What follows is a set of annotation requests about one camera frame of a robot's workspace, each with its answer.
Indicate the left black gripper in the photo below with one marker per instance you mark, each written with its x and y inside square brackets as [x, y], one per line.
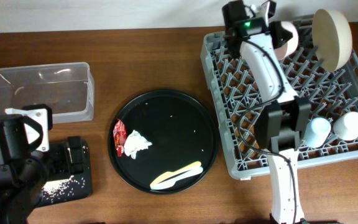
[58, 152]

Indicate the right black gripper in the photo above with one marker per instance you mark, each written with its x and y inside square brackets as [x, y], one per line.
[274, 28]

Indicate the small pink bowl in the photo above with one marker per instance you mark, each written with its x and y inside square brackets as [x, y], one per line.
[290, 45]

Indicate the large beige bowl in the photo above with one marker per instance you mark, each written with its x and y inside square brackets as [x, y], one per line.
[331, 33]

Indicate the light blue cup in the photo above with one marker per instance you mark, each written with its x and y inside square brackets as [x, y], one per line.
[316, 132]

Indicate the white cup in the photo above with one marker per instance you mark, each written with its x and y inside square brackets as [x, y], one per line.
[346, 127]

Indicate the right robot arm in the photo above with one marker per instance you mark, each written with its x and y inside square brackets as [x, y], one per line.
[283, 114]

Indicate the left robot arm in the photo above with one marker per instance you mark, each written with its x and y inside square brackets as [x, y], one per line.
[24, 170]

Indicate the grey dishwasher rack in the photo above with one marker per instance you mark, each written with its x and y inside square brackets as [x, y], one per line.
[331, 94]

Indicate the black rectangular tray bin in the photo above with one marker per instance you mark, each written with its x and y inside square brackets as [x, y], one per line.
[86, 175]

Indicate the spilled rice grains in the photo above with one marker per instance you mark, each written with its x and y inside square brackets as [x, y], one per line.
[62, 190]

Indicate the red snack wrapper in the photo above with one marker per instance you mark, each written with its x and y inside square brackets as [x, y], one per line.
[120, 135]

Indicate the clear plastic bin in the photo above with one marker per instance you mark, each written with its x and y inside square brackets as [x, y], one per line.
[66, 88]

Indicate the crumpled white tissue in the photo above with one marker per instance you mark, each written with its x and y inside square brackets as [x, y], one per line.
[135, 142]

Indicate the round black serving tray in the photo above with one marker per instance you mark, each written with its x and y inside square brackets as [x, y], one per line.
[181, 131]

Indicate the yellow plastic knife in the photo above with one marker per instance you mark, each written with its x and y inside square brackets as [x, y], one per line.
[170, 174]

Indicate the light blue plastic spoon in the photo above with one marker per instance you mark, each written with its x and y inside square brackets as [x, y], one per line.
[172, 181]

